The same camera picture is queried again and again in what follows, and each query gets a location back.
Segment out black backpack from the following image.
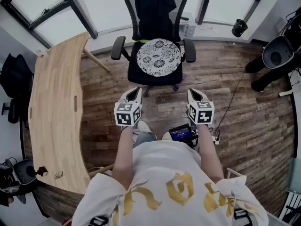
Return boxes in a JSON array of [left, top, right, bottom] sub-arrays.
[[0, 53, 35, 98]]

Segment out black waste bin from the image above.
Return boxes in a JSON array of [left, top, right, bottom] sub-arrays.
[[231, 18, 249, 38]]

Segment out black jacket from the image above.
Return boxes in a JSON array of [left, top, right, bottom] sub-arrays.
[[133, 0, 177, 42]]

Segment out round floral black-white cushion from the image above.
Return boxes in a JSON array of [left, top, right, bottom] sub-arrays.
[[136, 38, 182, 77]]

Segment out black mesh office chair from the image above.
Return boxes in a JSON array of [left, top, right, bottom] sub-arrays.
[[111, 0, 197, 97]]

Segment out small dark desk clamp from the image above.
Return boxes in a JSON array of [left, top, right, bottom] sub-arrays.
[[34, 166, 48, 177]]

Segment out small black-framed window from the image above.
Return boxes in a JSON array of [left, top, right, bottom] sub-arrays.
[[196, 0, 269, 25]]

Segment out person's left forearm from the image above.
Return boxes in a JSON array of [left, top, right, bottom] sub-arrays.
[[111, 125, 135, 190]]

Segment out person's left white shoe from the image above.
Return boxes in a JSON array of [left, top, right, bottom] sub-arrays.
[[137, 121, 153, 134]]

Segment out small white packet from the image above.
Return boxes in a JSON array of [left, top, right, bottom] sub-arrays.
[[36, 49, 51, 61]]

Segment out frosted glass table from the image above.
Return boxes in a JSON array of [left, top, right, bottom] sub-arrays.
[[286, 158, 301, 195]]

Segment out black waist-mounted screen device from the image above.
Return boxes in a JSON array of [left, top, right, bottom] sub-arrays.
[[168, 123, 196, 143]]

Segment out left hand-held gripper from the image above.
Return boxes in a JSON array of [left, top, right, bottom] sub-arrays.
[[114, 87, 143, 127]]

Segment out black side chair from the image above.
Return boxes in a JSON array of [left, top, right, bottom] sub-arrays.
[[1, 97, 29, 129]]

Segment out person's right harness buckle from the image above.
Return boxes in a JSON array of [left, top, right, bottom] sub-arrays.
[[232, 207, 253, 226]]

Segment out grey rounded shell device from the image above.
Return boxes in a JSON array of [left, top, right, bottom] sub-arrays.
[[13, 159, 37, 186], [262, 35, 297, 69]]

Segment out person's harness buckle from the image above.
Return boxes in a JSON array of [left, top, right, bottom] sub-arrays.
[[232, 207, 253, 226], [88, 215, 110, 226]]

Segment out person's left harness buckle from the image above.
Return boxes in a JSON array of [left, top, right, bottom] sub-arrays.
[[88, 215, 110, 226]]

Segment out person's white gold-print t-shirt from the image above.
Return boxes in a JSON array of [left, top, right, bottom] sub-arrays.
[[71, 140, 269, 226]]

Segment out white microwave oven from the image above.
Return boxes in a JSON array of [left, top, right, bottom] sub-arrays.
[[169, 11, 197, 37]]

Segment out white wire rack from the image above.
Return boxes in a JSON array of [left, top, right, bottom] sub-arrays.
[[279, 189, 301, 223]]

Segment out person's right forearm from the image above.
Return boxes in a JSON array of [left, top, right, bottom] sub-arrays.
[[196, 123, 224, 183]]

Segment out person's blue jeans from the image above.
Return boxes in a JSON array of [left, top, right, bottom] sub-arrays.
[[133, 131, 158, 149]]

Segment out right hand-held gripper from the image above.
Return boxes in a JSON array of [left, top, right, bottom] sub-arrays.
[[187, 89, 215, 125]]

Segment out long black floor cable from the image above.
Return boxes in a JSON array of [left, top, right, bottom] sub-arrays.
[[213, 72, 246, 138]]

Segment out large black-framed window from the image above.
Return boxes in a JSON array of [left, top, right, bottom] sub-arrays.
[[0, 0, 98, 49]]

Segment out curved light wooden desk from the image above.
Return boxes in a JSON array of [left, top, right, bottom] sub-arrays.
[[28, 31, 115, 195]]

